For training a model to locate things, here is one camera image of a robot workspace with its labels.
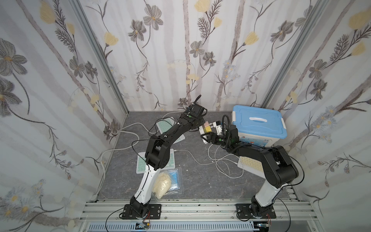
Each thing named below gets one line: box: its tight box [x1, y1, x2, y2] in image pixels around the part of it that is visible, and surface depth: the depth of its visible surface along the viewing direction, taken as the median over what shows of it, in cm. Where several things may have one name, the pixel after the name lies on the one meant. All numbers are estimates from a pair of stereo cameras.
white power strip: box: [198, 125, 206, 135], surface depth 92 cm
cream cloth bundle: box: [152, 173, 172, 200], surface depth 81 cm
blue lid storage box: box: [231, 104, 287, 147], surface depth 94 cm
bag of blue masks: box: [157, 167, 183, 201], surface depth 84 cm
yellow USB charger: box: [204, 125, 213, 133], surface depth 93 cm
